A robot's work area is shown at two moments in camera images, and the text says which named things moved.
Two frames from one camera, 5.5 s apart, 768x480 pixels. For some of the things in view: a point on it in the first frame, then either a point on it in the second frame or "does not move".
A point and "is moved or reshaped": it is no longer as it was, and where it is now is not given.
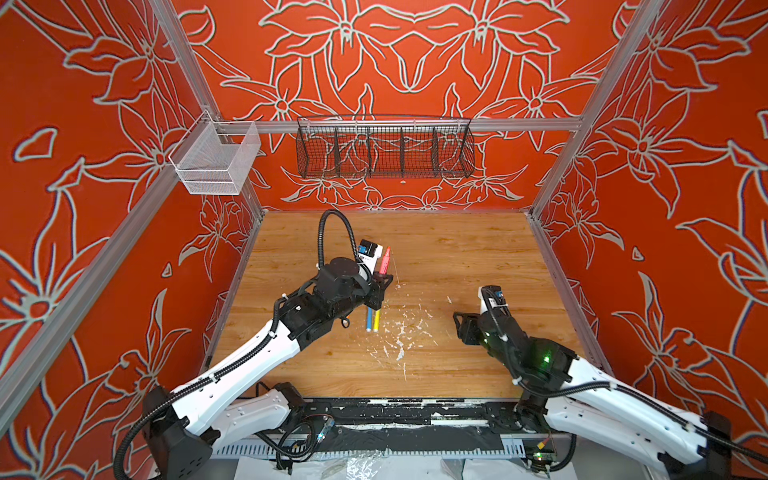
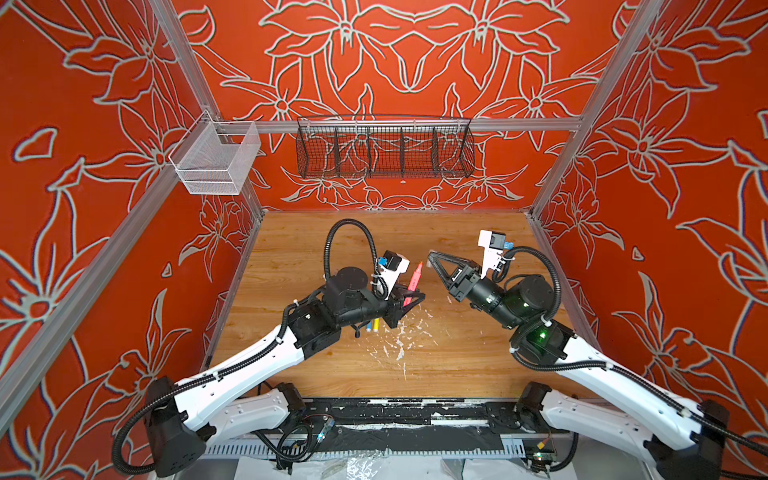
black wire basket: (384, 147) does not move
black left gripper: (376, 286) to (394, 304)
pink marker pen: (385, 263) is moved or reshaped
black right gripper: (468, 326) to (468, 275)
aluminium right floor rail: (567, 297) does not move
